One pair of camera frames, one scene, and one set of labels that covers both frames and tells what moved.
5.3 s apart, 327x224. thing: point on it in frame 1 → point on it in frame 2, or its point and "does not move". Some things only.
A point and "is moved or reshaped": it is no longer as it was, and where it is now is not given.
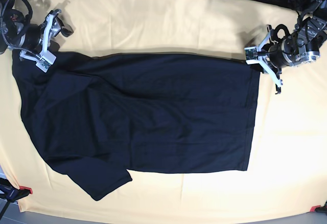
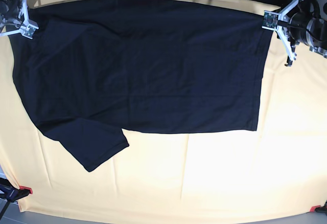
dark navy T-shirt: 96,118 is moved or reshaped
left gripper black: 52,26 → 9,10
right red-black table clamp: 319,208 does not move
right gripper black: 280,56 → 302,28
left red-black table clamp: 12,194 does not move
